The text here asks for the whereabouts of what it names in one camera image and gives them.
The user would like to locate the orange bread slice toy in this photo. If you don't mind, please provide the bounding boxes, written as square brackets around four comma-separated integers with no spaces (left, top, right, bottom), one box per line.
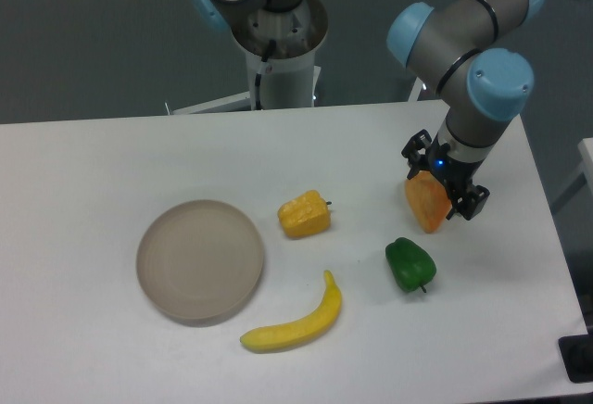
[404,171,451,234]

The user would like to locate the green toy pepper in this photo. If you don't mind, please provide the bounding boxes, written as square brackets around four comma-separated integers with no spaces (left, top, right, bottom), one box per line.
[385,237,436,293]

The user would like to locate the yellow toy banana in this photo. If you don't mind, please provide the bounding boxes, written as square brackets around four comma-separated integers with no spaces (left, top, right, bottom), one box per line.
[239,270,342,353]

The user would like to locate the black clamp at table edge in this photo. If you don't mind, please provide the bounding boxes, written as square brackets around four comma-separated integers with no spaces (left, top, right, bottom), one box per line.
[558,334,592,384]

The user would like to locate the white furniture edge right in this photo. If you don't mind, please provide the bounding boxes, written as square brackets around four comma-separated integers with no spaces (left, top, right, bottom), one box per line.
[549,137,592,215]

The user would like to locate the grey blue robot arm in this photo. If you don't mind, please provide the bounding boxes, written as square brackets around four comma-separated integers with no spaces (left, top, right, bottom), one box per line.
[191,0,545,220]

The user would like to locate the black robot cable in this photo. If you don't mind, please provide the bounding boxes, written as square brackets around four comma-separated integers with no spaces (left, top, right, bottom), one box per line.
[253,39,278,111]

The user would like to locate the beige round plate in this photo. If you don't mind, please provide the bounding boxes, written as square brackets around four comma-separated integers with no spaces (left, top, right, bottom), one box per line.
[136,199,265,325]

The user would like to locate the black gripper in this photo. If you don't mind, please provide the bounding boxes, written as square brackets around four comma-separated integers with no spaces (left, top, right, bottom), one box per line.
[401,129,490,221]

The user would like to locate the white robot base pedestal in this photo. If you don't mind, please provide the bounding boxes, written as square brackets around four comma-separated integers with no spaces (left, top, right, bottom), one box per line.
[171,0,328,115]

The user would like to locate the yellow toy pepper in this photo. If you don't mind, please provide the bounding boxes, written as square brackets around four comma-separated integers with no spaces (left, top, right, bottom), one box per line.
[277,190,331,239]

